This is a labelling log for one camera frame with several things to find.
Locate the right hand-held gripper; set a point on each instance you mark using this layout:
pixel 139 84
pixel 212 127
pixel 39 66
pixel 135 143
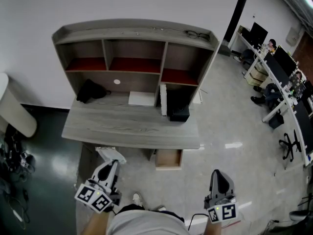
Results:
pixel 223 212

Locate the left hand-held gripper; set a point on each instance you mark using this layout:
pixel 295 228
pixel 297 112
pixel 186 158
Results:
pixel 91 196

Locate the tan wooden drawer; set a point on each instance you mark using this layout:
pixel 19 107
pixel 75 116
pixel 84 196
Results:
pixel 168 158

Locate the person's left forearm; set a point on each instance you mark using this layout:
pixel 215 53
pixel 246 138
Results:
pixel 96 224

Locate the person's right forearm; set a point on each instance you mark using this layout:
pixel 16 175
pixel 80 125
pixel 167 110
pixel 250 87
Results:
pixel 213 229

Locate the person's left shoe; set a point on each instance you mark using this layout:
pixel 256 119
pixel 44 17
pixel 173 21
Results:
pixel 137 197

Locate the person's shoe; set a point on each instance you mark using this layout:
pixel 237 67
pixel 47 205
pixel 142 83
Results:
pixel 161 207
pixel 137 197

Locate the person's left leg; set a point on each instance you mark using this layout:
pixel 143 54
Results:
pixel 130 207

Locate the person's leg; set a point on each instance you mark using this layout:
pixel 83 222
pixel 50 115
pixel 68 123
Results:
pixel 171 214
pixel 130 207

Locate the grey wooden desk with hutch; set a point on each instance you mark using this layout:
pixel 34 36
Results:
pixel 132 128

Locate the person's right leg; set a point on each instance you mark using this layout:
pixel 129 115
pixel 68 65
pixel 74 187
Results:
pixel 171 214

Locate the person's right shoe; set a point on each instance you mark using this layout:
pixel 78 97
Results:
pixel 161 207

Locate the person's white shirt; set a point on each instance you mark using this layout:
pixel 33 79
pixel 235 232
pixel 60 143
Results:
pixel 146 225

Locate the black office chair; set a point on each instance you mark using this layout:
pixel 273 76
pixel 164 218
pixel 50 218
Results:
pixel 291 144

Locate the black round device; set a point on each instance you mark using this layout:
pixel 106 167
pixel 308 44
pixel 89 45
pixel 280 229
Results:
pixel 299 215

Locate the black cloth bag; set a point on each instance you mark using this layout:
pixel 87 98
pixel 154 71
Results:
pixel 91 93

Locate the white flat box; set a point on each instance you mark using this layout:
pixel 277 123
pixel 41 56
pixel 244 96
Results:
pixel 141 98

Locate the black power adapter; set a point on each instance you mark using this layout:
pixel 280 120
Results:
pixel 25 195

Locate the black waste bin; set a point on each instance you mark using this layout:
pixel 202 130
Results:
pixel 276 121

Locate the black box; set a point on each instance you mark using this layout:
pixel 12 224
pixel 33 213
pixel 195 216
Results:
pixel 179 109

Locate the white thin board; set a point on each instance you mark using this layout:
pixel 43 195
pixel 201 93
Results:
pixel 198 97

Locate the white round grommet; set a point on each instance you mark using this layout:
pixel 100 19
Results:
pixel 117 81

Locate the white power strip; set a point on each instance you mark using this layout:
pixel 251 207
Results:
pixel 17 215

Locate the black desk divider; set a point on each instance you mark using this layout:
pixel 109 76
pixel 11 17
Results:
pixel 276 68
pixel 304 126

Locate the long white office desk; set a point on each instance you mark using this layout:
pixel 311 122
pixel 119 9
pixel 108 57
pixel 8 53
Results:
pixel 283 95

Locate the white cylindrical stand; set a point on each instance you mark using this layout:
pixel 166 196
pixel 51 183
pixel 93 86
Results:
pixel 14 109

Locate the beige storage crates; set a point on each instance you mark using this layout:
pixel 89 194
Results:
pixel 258 76

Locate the sticker-covered laptop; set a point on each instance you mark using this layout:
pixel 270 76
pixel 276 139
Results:
pixel 297 84

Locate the grey pillar base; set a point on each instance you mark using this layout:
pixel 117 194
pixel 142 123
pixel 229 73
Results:
pixel 224 50

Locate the black monitor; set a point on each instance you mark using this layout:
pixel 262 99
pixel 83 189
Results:
pixel 258 34
pixel 285 60

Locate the black eyeglasses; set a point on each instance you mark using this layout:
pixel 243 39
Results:
pixel 198 35

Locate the black pillar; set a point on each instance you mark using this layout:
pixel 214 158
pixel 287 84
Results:
pixel 238 13

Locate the grey wall cabinet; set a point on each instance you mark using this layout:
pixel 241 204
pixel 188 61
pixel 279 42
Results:
pixel 293 35

